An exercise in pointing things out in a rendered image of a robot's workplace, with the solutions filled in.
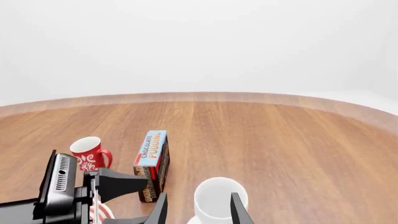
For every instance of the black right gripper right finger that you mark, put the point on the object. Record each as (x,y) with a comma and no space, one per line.
(238,212)

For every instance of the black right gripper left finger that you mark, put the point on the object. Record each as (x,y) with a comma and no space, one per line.
(160,212)

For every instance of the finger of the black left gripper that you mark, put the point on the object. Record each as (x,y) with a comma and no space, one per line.
(119,184)
(130,220)

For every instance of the plate with red rings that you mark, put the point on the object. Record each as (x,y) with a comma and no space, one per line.
(104,211)

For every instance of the flat grey plate on stalk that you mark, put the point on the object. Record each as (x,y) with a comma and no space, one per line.
(60,175)

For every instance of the red mug with white pattern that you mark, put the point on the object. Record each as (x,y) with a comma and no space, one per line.
(90,156)

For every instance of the chocolate pudding box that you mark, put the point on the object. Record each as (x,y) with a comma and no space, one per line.
(152,154)

